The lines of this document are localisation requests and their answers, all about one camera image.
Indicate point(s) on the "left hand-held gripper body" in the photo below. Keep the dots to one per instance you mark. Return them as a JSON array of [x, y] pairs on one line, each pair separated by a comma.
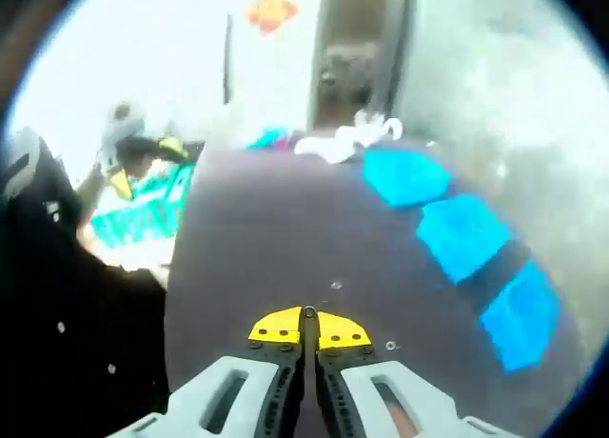
[[123, 124]]

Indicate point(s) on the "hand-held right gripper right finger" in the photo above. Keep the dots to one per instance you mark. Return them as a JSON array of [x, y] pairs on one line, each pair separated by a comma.
[[428, 400]]

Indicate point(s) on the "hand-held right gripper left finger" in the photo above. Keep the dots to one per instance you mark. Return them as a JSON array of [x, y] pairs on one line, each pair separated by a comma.
[[200, 395]]

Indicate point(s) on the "screws nuts and washers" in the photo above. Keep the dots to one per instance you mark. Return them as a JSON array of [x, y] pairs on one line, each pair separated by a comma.
[[390, 346]]

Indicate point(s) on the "blue plastic bin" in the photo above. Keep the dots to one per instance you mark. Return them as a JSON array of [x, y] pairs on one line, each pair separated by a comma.
[[521, 319], [404, 176], [461, 238]]

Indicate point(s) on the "single small metal washer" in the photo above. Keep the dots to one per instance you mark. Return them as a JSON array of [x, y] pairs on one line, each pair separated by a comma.
[[309, 312]]

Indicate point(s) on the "teal box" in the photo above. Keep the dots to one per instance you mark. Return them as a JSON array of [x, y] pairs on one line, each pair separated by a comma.
[[143, 214]]

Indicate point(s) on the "blue tissue packet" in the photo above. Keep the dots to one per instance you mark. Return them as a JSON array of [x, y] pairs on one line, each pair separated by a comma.
[[269, 139]]

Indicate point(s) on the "white worn chest device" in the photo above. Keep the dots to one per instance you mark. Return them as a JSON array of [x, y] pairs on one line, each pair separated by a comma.
[[21, 162]]

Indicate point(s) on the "person's dark clothing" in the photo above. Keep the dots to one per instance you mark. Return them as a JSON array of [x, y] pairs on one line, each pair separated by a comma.
[[71, 338]]

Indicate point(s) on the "white crumpled cloth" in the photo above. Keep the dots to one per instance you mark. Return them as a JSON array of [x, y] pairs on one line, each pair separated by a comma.
[[333, 145]]

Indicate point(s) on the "dark door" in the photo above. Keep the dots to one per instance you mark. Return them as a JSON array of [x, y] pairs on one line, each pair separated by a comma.
[[352, 52]]

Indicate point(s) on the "white tape roll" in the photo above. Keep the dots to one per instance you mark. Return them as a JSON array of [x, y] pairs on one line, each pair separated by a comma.
[[397, 126]]

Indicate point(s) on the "red diamond wall decoration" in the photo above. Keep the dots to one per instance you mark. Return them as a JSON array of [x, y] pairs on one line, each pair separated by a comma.
[[271, 9]]

